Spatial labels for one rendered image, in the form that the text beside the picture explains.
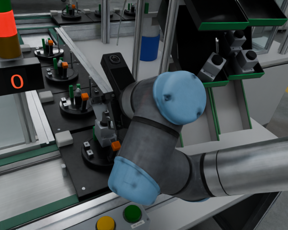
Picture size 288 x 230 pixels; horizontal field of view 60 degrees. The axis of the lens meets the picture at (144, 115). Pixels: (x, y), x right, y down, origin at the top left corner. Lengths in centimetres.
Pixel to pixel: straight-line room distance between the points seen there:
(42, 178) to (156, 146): 52
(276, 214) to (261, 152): 173
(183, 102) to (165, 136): 5
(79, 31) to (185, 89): 155
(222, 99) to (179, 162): 56
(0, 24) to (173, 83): 42
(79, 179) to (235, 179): 44
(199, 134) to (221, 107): 14
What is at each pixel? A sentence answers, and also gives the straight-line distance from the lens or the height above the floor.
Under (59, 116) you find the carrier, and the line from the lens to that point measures 92.
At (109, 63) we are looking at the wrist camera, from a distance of 52.
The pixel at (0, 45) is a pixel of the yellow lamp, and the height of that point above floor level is 129.
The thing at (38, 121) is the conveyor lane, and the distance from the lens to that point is 93.
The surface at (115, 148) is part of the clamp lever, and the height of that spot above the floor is 107.
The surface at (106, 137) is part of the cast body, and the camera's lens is 70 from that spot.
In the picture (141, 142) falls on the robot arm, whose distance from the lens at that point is 34.
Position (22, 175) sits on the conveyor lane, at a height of 92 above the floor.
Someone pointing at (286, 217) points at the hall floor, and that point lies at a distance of 214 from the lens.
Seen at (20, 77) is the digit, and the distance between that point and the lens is 67.
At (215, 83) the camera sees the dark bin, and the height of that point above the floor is 121.
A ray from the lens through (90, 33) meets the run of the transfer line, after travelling 187.
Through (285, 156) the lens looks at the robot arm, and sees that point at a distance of 38.
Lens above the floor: 152
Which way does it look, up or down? 37 degrees down
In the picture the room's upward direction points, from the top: 7 degrees clockwise
